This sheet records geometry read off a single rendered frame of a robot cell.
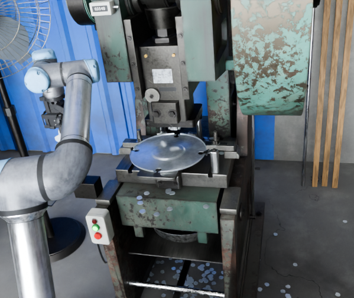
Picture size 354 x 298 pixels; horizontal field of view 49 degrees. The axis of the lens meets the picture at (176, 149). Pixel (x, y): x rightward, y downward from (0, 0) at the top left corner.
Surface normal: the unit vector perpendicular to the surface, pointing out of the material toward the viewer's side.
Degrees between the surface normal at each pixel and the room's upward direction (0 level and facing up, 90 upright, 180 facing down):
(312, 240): 0
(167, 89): 90
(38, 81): 90
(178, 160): 0
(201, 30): 90
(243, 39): 101
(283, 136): 90
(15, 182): 60
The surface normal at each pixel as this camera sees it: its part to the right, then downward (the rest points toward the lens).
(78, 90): 0.18, -0.64
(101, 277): -0.10, -0.87
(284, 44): -0.22, 0.68
